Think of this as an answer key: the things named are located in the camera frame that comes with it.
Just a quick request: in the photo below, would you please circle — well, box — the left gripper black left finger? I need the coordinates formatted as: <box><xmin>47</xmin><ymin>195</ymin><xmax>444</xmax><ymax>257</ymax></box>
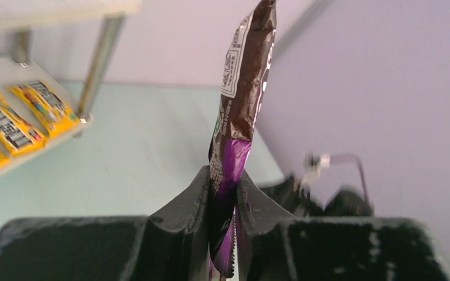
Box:
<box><xmin>0</xmin><ymin>166</ymin><xmax>210</xmax><ymax>280</ymax></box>

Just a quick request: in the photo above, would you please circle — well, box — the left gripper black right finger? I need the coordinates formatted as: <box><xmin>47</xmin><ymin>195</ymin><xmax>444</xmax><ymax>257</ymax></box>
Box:
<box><xmin>236</xmin><ymin>173</ymin><xmax>450</xmax><ymax>280</ymax></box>

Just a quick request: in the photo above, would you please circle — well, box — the yellow M&M bag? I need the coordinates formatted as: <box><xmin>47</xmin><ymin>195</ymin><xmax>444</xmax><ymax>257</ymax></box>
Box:
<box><xmin>0</xmin><ymin>93</ymin><xmax>46</xmax><ymax>157</ymax></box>
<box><xmin>8</xmin><ymin>80</ymin><xmax>81</xmax><ymax>139</ymax></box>

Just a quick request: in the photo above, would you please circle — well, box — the purple M&M bag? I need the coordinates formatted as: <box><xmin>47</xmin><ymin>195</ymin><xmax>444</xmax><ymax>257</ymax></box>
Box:
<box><xmin>209</xmin><ymin>0</ymin><xmax>277</xmax><ymax>279</ymax></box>

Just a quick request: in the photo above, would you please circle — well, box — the white two-tier metal shelf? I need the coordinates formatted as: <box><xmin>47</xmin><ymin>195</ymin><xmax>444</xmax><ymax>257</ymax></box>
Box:
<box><xmin>0</xmin><ymin>0</ymin><xmax>142</xmax><ymax>150</ymax></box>

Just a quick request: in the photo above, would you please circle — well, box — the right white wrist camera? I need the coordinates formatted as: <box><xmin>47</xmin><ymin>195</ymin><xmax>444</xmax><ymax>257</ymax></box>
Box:
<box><xmin>301</xmin><ymin>154</ymin><xmax>330</xmax><ymax>185</ymax></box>

